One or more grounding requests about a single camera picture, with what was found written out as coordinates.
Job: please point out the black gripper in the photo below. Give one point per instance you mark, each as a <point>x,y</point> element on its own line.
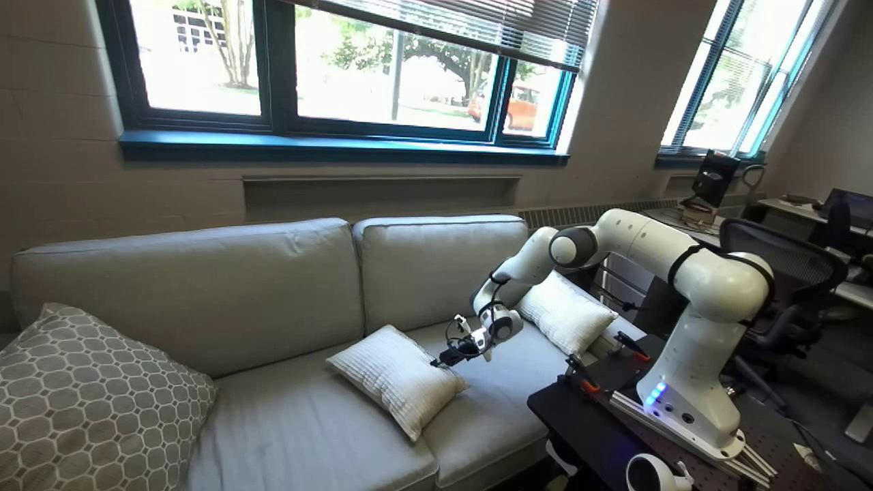
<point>468,342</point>

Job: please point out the white quilted pillow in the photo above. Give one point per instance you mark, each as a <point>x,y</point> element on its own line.
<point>397,378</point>
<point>564,316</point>

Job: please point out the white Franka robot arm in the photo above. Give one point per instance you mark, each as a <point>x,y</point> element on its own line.
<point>710,291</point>

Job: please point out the grey fabric couch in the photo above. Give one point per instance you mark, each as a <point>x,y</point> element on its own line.
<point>275,291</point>

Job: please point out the grey lattice patterned pillow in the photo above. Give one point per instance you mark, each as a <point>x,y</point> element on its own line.
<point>82,411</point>

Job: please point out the red black clamp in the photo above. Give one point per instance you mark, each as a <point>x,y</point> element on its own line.
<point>582,378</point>
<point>632,344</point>

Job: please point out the black robot table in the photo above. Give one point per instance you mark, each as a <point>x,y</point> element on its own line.
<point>582,427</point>

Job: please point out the white metal cabinet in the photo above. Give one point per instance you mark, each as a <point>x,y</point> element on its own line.
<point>629,282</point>

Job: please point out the white VR controller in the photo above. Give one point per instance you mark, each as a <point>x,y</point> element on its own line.
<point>655,477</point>

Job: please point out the small black monitor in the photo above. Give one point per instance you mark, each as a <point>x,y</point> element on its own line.
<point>717,179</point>

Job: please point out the window blinds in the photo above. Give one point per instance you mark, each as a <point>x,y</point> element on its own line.
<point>509,22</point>

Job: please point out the black office chair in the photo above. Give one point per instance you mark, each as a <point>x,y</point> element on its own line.
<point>801,264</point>

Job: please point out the narrow teal framed window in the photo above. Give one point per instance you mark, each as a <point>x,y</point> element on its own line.
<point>728,82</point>

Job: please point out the wide teal framed window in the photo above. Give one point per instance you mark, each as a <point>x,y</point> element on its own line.
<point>201,57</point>

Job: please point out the black computer monitor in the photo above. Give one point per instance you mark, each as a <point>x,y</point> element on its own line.
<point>849,215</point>

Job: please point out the wall heater grille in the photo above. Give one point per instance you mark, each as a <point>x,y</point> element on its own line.
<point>556,215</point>

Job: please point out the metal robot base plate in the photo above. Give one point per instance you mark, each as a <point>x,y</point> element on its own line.
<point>692,437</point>

